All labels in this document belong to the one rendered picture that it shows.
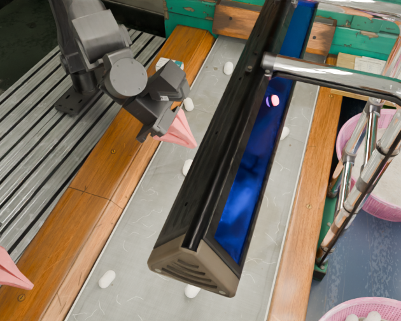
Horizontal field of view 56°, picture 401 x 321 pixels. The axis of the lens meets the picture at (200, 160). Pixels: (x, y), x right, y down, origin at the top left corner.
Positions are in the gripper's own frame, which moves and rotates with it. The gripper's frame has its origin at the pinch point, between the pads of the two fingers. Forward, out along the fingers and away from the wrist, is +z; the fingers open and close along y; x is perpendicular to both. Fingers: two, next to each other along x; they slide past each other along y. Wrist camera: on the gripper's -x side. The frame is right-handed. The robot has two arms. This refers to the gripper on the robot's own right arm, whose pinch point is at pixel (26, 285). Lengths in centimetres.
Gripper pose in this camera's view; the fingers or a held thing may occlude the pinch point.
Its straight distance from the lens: 62.8
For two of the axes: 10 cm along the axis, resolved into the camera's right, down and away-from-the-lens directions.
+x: -6.2, 3.1, 7.2
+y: 3.0, -7.5, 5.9
